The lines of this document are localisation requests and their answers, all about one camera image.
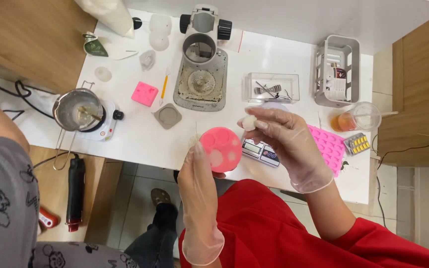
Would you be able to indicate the printed packet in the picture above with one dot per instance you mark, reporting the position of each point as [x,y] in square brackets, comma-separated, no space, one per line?
[336,83]

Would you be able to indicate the metal tools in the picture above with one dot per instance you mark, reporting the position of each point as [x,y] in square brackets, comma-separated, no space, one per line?
[268,89]

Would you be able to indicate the plastic cup with orange liquid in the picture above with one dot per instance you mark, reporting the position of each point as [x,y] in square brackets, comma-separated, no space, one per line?
[352,119]

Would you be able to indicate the pink round silicone mold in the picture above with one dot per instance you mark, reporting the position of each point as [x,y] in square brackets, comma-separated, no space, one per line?
[222,149]

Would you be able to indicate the tall translucent silicone mold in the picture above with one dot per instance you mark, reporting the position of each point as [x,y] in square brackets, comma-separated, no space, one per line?
[160,31]

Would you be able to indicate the thin stirring stick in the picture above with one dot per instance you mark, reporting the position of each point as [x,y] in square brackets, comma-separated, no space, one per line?
[387,113]

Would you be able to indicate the green and white packet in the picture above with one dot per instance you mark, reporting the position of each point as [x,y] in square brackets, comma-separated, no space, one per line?
[94,47]

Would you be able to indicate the black heat gun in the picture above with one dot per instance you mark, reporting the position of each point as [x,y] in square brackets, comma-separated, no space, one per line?
[76,190]

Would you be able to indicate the person's red shirt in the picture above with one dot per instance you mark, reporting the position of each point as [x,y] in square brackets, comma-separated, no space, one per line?
[274,230]

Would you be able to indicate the wooden cabinet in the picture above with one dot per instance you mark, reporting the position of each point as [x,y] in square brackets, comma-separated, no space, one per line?
[423,93]

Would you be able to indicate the clear plastic box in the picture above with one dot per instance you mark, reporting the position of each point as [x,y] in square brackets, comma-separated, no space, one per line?
[291,87]

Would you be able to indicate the small white wax piece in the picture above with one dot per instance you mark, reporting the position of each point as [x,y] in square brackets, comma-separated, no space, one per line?
[248,123]

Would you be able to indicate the yellow pill blister pack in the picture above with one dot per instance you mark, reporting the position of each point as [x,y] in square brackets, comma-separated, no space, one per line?
[356,144]

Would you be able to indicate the paper sheet with red line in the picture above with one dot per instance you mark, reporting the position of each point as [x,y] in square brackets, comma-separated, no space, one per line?
[233,41]

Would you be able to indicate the red and white tool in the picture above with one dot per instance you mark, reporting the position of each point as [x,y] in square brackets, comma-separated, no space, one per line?
[47,219]

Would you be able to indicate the grey plastic basket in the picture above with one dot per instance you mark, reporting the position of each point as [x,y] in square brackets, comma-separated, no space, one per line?
[354,67]

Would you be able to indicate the white bag of wax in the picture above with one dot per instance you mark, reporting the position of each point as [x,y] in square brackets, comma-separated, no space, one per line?
[110,15]

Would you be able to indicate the grey microscope stand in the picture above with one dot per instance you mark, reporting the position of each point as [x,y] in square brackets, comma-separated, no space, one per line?
[201,56]

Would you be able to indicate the small round translucent mold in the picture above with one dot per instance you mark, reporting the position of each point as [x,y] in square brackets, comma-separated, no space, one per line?
[103,73]

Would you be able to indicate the metal melting pot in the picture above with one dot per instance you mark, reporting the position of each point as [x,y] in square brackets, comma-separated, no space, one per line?
[69,108]

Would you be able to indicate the wooden bench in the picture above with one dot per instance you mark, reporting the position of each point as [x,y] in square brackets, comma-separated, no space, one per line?
[54,186]

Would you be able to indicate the person's left hand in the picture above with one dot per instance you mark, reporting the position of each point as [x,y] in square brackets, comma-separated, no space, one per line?
[196,182]

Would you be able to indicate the crumpled clear plastic bag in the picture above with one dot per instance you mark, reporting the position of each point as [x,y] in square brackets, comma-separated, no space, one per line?
[147,60]

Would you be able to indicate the wooden stir stick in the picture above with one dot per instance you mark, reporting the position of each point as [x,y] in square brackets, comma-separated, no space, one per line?
[89,113]

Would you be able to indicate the person's right hand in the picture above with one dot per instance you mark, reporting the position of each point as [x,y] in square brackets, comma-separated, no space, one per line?
[296,149]

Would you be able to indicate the white electric hot plate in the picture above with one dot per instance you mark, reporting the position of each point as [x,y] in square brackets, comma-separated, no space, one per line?
[106,126]

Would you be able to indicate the translucent round lid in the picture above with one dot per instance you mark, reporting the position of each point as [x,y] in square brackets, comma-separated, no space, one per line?
[274,106]

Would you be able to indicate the white wax bit with wick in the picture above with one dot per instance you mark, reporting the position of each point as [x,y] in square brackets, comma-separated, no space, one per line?
[193,139]

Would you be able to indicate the black round knob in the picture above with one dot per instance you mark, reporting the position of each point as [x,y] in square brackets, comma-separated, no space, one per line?
[137,23]

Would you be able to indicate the white paper cutout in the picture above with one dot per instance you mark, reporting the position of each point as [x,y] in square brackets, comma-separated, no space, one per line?
[121,51]

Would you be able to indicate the pink cube silicone mold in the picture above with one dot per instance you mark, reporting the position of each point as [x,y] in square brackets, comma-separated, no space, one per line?
[144,93]

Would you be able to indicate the silver digital scale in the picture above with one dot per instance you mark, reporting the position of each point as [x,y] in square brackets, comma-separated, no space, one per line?
[259,150]

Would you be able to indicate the pink silicone tray mold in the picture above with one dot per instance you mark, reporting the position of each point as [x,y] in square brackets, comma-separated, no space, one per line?
[330,149]

